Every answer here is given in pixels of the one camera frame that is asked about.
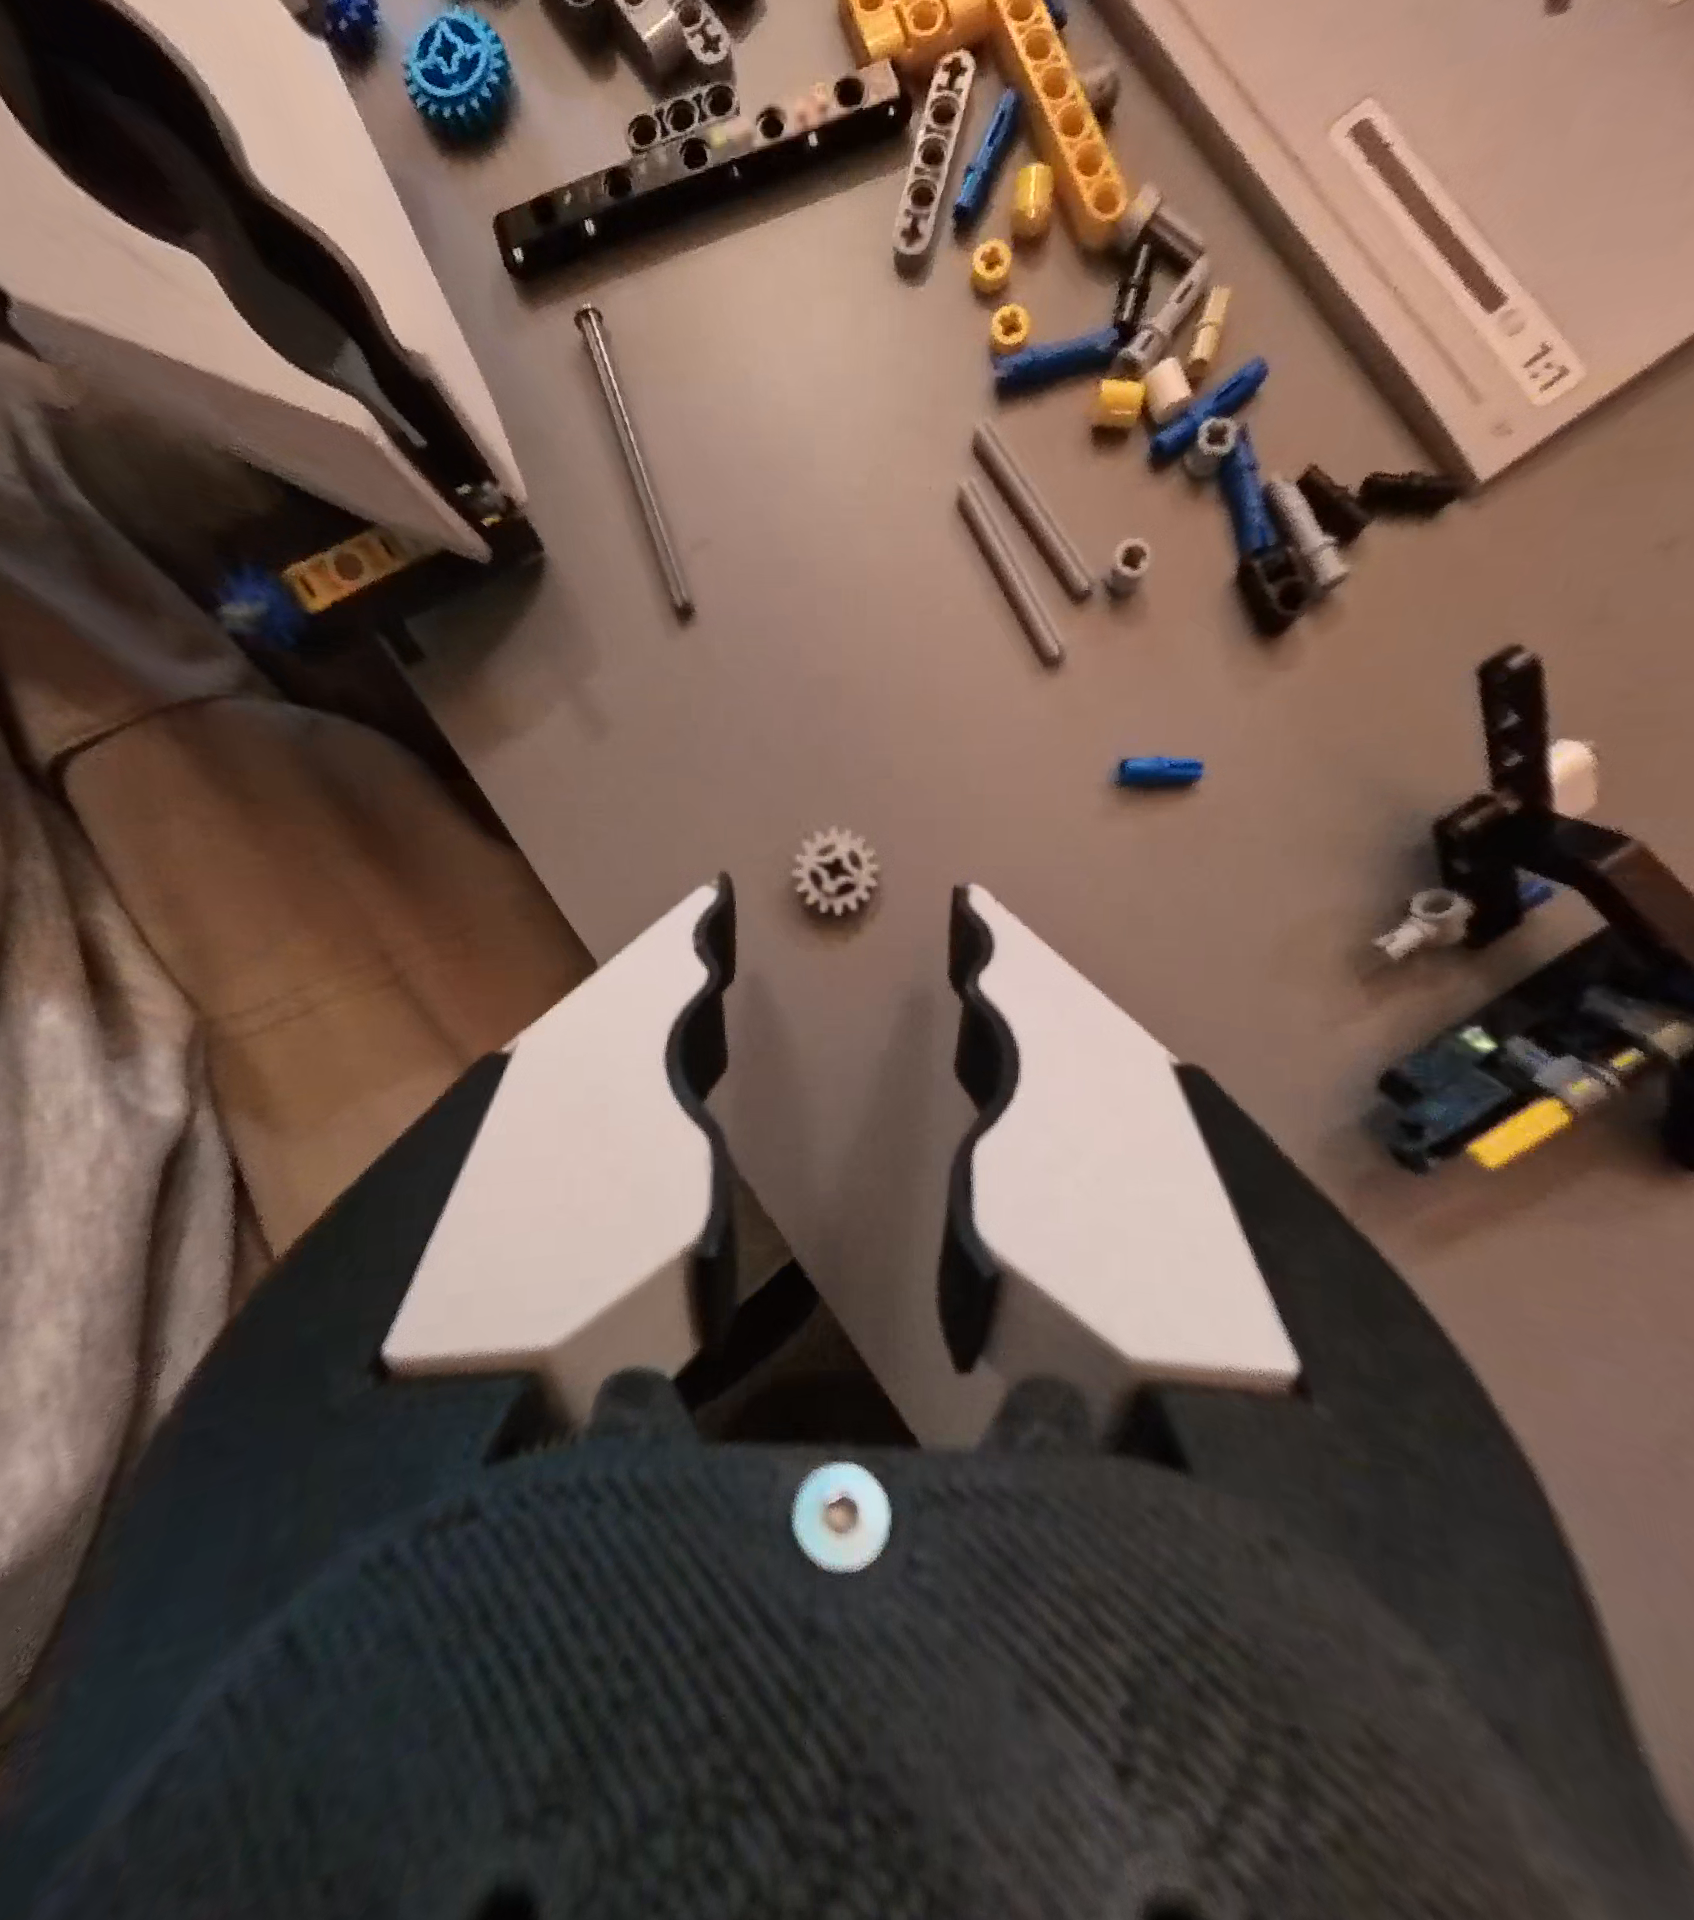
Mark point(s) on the tiny blue lego gear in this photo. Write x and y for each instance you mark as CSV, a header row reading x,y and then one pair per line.
x,y
348,23

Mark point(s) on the small grey lego gear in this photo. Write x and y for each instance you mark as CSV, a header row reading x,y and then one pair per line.
x,y
835,873

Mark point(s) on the blue lego pin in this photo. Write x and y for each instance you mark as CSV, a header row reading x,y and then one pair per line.
x,y
1163,770

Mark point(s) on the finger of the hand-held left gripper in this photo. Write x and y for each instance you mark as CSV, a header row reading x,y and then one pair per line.
x,y
336,181
187,344

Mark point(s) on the black yellow lego assembly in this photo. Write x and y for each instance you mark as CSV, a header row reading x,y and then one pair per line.
x,y
352,571

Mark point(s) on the pile of grey black beams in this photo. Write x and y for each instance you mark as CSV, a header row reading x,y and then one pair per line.
x,y
667,31

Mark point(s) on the black lego subassembly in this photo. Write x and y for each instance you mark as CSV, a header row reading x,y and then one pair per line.
x,y
1657,914

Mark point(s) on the pile of small lego pins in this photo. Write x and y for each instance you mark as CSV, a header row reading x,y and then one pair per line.
x,y
1237,450

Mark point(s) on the short grey lego beam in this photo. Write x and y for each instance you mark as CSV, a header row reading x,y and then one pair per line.
x,y
683,112

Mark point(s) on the tan trousers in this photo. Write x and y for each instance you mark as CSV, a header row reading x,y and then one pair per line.
x,y
336,931

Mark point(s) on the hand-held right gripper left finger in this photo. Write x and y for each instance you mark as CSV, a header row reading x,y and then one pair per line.
x,y
562,1201

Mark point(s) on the long yellow lego beam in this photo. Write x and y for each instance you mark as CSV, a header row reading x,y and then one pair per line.
x,y
1072,128

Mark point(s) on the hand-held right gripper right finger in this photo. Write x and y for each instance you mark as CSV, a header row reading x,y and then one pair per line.
x,y
1133,1201

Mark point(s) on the lego instruction booklet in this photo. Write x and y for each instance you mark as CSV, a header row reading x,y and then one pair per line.
x,y
1462,151

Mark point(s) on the thin grey lego liftarm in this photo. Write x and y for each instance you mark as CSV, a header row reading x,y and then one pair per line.
x,y
935,159

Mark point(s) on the yellow lego block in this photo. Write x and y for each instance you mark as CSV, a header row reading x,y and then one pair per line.
x,y
923,27

